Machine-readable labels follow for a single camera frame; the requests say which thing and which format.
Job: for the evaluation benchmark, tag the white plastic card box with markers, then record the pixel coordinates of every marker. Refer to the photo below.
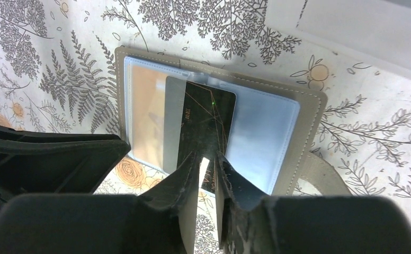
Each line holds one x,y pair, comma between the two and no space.
376,32

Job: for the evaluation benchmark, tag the grey blue card holder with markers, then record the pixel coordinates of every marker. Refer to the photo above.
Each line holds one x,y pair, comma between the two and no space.
277,124

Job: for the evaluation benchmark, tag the black credit card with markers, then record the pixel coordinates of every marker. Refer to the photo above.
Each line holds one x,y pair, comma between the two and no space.
197,119

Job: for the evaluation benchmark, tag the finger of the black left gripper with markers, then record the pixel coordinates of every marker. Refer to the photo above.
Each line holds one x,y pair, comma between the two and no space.
37,162

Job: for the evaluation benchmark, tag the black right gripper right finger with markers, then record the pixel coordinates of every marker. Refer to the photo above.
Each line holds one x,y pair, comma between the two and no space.
255,222

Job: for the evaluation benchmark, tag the gold credit card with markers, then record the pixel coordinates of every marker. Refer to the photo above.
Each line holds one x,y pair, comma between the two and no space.
148,109

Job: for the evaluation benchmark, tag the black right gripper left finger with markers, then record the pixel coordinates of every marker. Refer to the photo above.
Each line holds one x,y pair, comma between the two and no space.
161,220

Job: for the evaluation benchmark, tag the floral table mat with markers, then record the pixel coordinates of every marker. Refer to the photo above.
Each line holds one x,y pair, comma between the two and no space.
57,75

